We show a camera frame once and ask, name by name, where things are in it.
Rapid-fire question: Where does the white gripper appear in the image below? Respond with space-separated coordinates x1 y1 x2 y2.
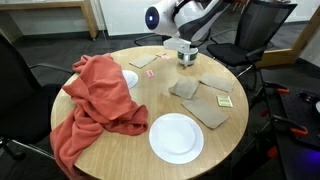
162 36 193 52

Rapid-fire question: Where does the white mug with green band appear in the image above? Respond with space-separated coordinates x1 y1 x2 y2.
176 46 200 68

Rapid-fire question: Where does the small white plate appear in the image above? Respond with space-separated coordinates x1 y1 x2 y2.
121 69 140 90

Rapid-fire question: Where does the yellow green tea packet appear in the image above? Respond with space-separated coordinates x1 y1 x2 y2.
216 94 234 109

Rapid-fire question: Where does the black mesh office chair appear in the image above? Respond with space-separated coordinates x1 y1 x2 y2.
205 0 298 78

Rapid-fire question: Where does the orange fleece blanket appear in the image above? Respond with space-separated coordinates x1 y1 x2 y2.
49 52 150 180

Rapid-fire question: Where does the large white plate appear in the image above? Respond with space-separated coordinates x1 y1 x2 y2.
148 112 205 166

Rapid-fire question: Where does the light wooden table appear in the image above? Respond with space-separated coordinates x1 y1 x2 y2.
0 0 100 44

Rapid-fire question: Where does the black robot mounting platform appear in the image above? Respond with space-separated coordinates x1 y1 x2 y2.
265 85 320 180

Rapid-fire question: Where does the black clamp with orange handle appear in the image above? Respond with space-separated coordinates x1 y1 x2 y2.
262 80 291 96
269 113 310 137

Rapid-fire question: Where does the wooden frame beam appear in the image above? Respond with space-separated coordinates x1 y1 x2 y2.
255 5 320 69

